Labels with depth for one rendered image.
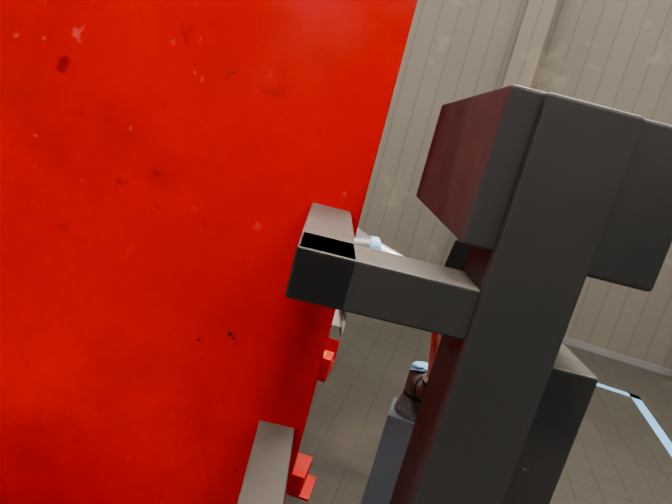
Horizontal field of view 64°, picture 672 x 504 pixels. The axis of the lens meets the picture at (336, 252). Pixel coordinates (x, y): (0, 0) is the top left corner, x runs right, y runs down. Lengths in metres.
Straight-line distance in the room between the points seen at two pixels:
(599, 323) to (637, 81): 2.84
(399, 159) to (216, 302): 5.93
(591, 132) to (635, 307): 6.70
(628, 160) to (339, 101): 0.54
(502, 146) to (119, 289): 0.81
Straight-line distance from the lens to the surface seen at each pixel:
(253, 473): 1.08
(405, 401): 2.34
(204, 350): 1.18
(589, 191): 0.71
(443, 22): 7.09
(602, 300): 7.26
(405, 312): 0.69
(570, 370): 0.87
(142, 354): 1.22
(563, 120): 0.69
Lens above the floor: 1.85
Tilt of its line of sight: 13 degrees down
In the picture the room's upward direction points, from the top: 15 degrees clockwise
